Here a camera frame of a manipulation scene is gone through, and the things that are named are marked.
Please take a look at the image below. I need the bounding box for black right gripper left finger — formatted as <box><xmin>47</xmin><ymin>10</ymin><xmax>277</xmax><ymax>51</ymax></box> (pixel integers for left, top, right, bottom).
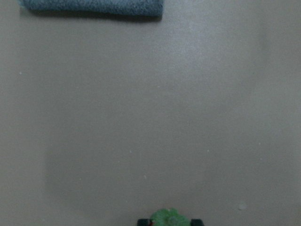
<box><xmin>137</xmin><ymin>218</ymin><xmax>151</xmax><ymax>226</ymax></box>

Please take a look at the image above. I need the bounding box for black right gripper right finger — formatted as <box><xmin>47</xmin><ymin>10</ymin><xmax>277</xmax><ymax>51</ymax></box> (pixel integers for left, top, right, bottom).
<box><xmin>190</xmin><ymin>219</ymin><xmax>203</xmax><ymax>226</ymax></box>

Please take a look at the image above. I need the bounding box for red strawberry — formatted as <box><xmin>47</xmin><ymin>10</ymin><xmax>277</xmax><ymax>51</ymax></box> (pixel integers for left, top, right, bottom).
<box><xmin>150</xmin><ymin>208</ymin><xmax>190</xmax><ymax>226</ymax></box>

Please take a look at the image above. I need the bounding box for grey folded cloth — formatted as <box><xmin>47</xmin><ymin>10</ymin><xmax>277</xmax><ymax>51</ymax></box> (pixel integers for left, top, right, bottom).
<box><xmin>18</xmin><ymin>0</ymin><xmax>164</xmax><ymax>16</ymax></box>

